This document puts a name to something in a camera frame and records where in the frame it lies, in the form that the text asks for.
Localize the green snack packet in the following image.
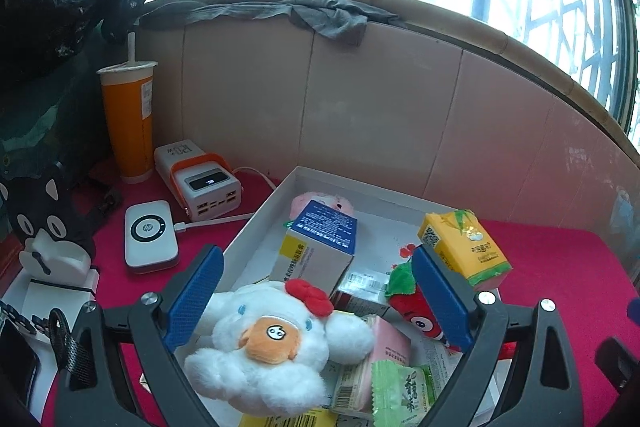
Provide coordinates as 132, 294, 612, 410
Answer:
371, 360, 436, 427

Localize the red chili plush toy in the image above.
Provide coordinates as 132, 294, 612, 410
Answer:
384, 259, 516, 361

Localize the yellow drink carton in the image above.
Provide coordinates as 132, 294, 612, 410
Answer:
418, 209, 512, 291

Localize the white plush doll red bow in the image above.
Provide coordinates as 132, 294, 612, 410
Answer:
183, 279, 375, 417

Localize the white yellow Glucophage box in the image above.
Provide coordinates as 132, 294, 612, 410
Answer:
239, 407, 338, 427

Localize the blue white medicine box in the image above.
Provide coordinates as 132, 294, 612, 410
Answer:
269, 199, 358, 295

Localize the pink plush ball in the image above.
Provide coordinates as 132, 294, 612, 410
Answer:
290, 190, 356, 220

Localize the teal pink long box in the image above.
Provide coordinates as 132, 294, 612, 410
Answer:
330, 315, 411, 419

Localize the red white medicine box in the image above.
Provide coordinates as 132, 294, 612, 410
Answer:
330, 270, 390, 317

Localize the white HP portable device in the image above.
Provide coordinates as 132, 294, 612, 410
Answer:
124, 200, 179, 273

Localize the black white cat figure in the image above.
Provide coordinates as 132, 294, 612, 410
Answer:
1, 165, 96, 286

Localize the white cardboard tray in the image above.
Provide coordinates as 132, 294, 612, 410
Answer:
139, 164, 501, 427

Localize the white orange power bank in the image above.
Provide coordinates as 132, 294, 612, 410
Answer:
154, 140, 242, 222

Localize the orange drink cup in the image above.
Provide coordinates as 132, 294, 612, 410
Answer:
98, 61, 157, 184

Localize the beige padded headboard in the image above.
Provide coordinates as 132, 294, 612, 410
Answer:
137, 0, 639, 275

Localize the white drinking straw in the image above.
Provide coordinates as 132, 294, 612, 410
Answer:
127, 31, 136, 66

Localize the grey cloth on headboard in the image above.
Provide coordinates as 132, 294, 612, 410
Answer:
138, 0, 407, 46

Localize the white charging cable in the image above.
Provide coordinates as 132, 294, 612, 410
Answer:
172, 166, 279, 234

